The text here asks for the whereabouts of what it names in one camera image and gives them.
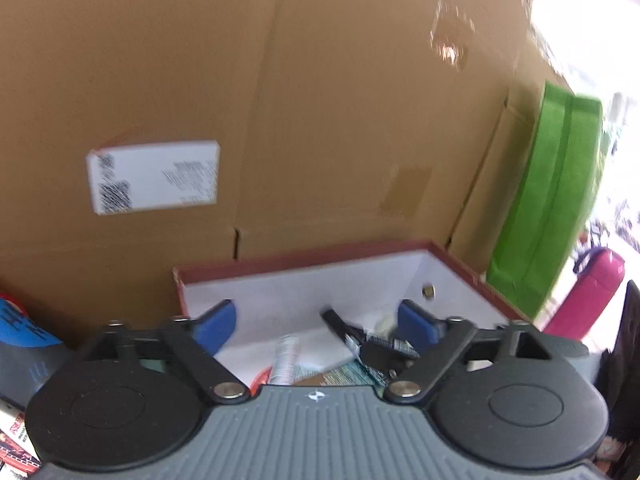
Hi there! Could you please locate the red white storage box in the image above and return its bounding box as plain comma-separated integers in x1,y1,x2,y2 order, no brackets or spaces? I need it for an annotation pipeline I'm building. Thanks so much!
173,241,532,395

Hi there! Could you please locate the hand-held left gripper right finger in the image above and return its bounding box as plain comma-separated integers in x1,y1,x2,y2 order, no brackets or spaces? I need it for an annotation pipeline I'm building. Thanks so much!
383,299,590,405

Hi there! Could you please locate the white printed tube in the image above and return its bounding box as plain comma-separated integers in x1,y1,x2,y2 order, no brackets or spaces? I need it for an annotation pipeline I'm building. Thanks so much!
270,335,300,387

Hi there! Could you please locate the blue and black package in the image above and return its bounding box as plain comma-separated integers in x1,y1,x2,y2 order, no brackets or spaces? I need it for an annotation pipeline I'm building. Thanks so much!
0,294,71,411

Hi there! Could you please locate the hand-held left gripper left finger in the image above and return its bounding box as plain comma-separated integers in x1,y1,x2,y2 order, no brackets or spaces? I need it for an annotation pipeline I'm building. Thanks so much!
80,299,250,405

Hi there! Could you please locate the teal patterned packet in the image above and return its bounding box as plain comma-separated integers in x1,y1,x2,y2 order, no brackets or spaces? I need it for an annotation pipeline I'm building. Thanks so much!
292,360,391,387

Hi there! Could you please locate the pink bottle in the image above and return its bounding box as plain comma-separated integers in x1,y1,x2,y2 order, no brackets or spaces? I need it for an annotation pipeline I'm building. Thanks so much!
542,246,627,340

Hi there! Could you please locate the large cardboard box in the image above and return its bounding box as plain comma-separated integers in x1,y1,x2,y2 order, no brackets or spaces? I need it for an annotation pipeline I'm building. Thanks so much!
0,0,576,351

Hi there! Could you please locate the green plastic bin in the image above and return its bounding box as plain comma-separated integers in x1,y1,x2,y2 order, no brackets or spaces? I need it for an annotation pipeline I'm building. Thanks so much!
486,80,604,319

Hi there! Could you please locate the white shipping label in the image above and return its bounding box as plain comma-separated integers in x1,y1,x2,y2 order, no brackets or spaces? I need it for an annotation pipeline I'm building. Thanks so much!
86,140,222,217

